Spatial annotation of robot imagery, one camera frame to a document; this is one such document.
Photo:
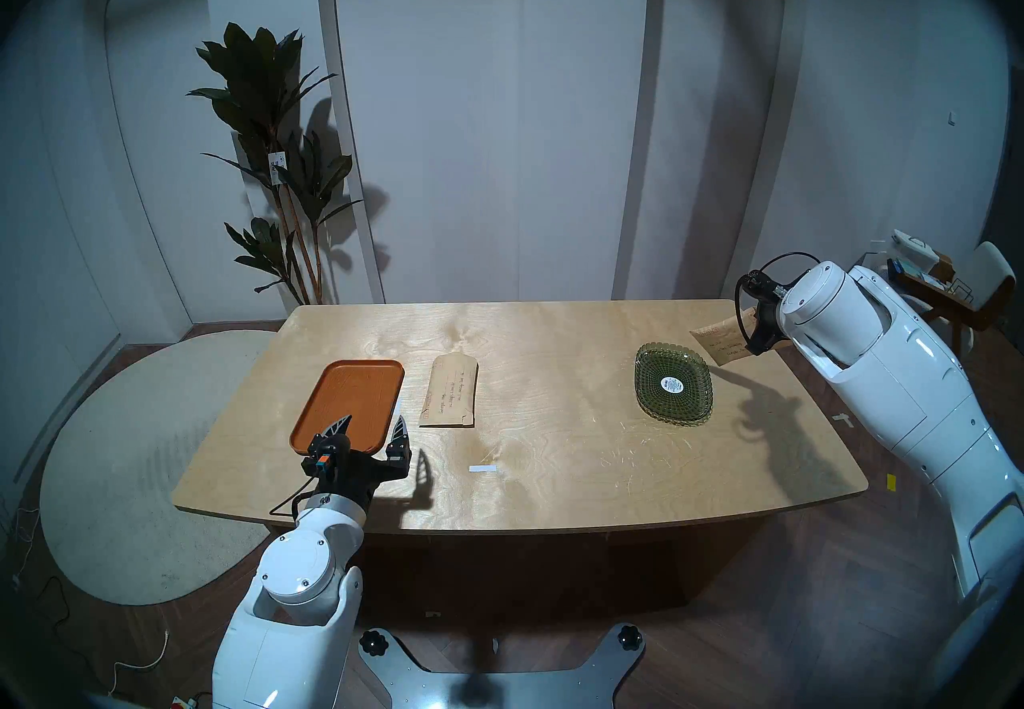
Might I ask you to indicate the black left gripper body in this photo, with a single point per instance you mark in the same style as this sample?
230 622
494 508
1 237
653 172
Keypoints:
348 467

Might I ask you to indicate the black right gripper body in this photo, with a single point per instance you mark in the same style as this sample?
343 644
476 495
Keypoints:
766 299

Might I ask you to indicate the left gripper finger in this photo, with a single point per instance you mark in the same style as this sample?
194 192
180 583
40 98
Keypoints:
399 439
336 427

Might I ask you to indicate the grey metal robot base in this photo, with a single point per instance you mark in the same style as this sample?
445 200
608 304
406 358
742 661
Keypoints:
448 683

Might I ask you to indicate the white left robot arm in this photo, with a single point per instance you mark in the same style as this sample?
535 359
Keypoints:
304 571

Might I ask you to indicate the light wooden table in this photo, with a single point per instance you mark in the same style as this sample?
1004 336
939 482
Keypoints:
520 491

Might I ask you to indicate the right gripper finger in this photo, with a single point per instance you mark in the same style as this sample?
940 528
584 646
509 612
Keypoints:
760 342

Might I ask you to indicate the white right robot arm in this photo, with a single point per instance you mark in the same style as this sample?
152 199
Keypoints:
880 363

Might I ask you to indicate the orange wooden tray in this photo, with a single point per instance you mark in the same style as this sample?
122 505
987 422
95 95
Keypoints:
348 399

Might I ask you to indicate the tall dark green plant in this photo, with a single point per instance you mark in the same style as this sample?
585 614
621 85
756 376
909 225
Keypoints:
256 91

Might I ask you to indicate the brown handwritten envelope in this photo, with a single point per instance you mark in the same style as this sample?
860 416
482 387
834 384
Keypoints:
720 339

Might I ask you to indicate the white plant tag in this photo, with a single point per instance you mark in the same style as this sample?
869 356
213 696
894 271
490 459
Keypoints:
277 167

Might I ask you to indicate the green glass tray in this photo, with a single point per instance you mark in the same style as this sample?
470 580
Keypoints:
672 383

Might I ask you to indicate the black base knob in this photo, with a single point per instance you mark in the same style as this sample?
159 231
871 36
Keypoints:
630 637
373 643

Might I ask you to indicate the brown envelope with open flap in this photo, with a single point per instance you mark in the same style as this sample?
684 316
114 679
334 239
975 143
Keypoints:
450 391

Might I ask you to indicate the beige oval rug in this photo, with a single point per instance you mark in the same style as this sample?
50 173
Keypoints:
136 435

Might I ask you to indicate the cream wooden armchair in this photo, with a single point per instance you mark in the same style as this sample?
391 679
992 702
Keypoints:
992 271

